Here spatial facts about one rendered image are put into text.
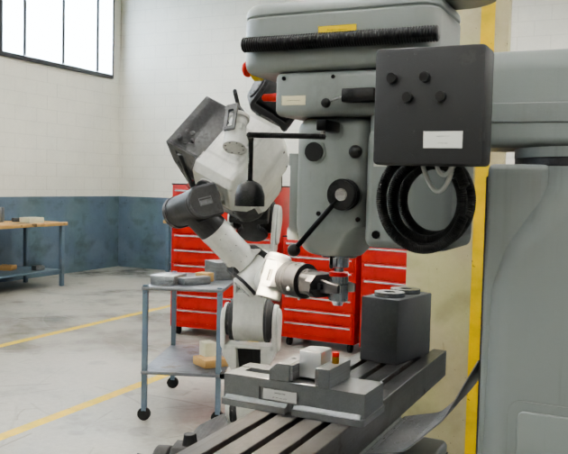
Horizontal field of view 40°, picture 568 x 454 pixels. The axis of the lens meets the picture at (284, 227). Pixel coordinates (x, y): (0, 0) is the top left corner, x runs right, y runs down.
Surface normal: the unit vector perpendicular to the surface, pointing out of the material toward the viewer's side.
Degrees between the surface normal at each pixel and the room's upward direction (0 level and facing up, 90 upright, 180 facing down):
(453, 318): 90
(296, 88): 90
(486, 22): 90
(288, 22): 90
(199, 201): 75
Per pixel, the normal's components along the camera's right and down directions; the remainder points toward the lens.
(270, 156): 0.50, -0.01
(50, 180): 0.90, 0.04
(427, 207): -0.43, 0.04
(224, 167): -0.10, -0.48
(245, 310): -0.13, -0.11
